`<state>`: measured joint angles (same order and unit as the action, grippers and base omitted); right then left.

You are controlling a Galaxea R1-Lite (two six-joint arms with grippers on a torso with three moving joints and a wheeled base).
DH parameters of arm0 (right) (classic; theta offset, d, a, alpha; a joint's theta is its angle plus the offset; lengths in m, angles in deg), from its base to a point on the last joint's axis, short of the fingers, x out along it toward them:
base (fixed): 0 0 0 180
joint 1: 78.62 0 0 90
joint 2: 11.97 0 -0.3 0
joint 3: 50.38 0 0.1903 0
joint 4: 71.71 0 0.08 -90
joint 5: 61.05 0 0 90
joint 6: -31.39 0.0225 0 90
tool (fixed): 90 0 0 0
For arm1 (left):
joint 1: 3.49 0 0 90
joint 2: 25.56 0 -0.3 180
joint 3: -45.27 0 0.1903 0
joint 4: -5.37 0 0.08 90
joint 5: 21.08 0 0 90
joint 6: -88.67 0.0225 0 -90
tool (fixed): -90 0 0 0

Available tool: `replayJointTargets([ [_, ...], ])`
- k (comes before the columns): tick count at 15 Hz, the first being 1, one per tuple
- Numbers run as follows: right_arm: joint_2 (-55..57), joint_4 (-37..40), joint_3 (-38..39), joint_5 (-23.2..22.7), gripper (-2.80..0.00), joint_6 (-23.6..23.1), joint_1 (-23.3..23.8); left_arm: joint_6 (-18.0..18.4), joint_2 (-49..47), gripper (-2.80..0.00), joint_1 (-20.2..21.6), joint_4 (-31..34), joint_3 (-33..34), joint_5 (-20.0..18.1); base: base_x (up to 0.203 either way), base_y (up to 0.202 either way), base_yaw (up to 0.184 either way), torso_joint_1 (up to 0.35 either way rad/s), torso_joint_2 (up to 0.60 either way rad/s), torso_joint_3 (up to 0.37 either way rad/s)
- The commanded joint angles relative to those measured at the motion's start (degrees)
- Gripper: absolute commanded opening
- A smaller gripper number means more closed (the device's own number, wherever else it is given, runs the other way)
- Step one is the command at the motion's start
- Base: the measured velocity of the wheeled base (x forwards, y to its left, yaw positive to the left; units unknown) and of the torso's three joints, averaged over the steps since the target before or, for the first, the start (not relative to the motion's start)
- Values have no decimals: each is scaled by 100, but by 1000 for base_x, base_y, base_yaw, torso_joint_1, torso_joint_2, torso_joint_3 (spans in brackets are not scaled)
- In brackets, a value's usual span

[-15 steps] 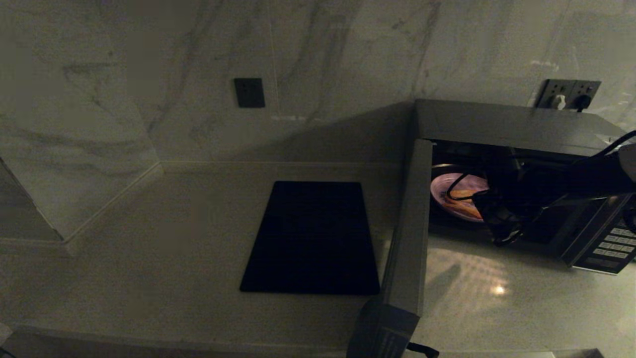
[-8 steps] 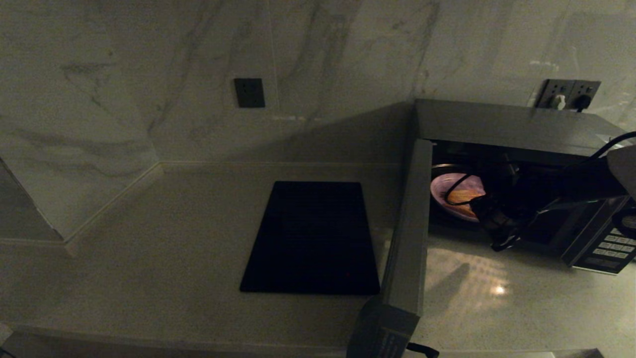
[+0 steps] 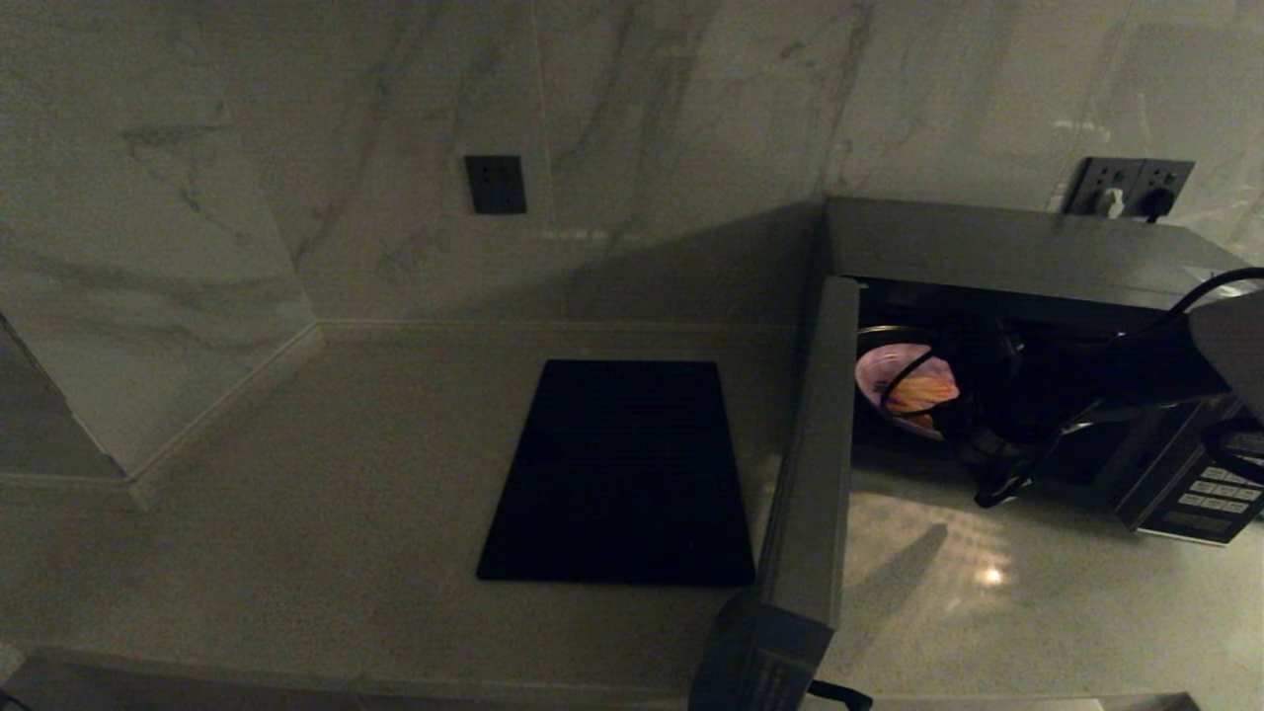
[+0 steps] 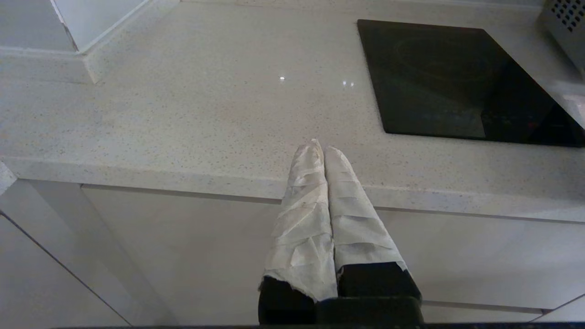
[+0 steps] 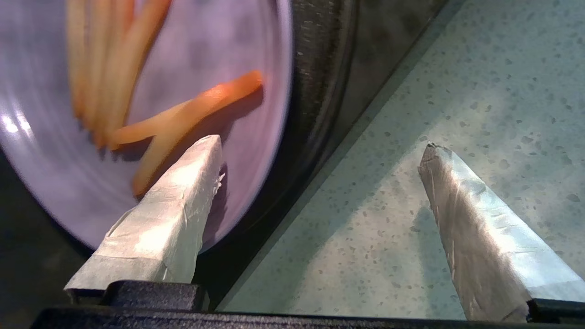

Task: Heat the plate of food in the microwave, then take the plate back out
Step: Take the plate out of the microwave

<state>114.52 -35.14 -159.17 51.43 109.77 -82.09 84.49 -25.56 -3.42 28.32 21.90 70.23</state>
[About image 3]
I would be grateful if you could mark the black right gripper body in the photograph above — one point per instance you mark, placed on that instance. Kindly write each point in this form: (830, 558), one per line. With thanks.
(997, 415)

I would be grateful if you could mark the purple round plate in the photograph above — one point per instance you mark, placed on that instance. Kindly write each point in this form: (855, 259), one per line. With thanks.
(874, 370)

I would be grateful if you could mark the silver microwave oven housing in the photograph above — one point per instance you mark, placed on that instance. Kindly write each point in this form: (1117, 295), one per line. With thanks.
(987, 242)

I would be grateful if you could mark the black glass microwave door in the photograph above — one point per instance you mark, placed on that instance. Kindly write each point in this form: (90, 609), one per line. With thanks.
(815, 474)

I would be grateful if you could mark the orange french fry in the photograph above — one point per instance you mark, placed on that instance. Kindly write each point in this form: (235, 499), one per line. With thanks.
(923, 392)
(923, 424)

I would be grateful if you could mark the black glass induction cooktop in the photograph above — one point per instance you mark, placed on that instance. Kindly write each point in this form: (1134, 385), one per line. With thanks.
(617, 474)

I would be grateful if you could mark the white cabinet door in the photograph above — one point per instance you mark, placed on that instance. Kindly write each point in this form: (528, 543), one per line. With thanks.
(39, 691)

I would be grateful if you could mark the dark grey wall socket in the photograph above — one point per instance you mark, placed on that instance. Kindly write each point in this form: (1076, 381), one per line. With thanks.
(496, 185)
(1167, 178)
(1091, 180)

